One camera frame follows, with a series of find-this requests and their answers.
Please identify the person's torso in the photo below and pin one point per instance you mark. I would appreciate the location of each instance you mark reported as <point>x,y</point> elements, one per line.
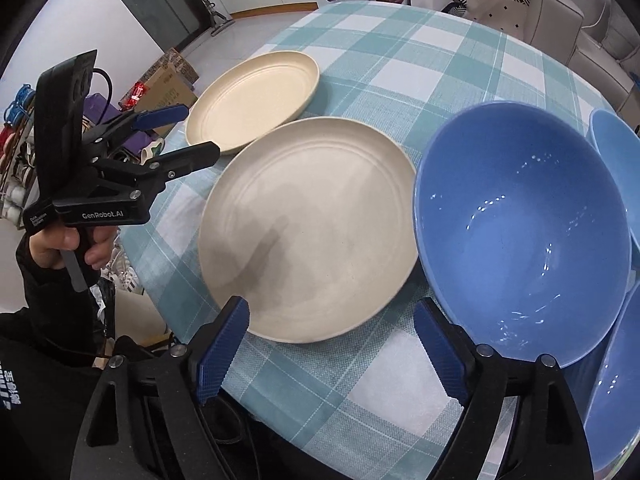
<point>40,410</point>

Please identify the floor mop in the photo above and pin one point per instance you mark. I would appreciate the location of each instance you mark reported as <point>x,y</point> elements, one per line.
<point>220,20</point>

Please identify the cream round plate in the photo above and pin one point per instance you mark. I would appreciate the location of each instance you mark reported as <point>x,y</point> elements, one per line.
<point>310,230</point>
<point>250,100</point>

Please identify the person's left hand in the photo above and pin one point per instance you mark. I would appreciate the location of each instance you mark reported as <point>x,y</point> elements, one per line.
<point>47,245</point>

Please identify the dark glass door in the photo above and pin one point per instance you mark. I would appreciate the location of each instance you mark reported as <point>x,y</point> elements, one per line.
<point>145,5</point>

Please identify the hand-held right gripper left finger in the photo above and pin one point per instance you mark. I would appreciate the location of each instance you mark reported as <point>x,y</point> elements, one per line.
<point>222,345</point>

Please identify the beige side cabinet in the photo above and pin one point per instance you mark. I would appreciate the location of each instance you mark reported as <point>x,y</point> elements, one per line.
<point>595,65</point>

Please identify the light blue bowl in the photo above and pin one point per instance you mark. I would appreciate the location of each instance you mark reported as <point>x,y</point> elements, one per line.
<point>620,160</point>

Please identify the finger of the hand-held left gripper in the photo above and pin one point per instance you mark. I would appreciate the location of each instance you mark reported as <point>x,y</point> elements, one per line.
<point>160,115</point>
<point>185,157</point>

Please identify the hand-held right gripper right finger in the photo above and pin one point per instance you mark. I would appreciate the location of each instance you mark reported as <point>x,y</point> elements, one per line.
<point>440,350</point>

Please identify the beige sofa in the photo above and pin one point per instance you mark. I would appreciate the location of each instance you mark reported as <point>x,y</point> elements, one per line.
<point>555,5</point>

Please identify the person's left forearm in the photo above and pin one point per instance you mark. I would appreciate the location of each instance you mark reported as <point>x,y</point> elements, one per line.
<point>50,300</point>

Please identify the shoe rack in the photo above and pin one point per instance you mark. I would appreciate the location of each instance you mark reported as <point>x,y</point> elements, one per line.
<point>15,180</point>

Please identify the blue shoes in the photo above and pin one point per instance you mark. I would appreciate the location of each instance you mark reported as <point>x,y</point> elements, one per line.
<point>20,105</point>

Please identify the printed cardboard box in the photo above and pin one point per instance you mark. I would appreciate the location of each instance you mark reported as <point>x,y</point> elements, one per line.
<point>170,87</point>

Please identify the purple bag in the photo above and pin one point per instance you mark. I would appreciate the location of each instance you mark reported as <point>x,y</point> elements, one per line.
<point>100,110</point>

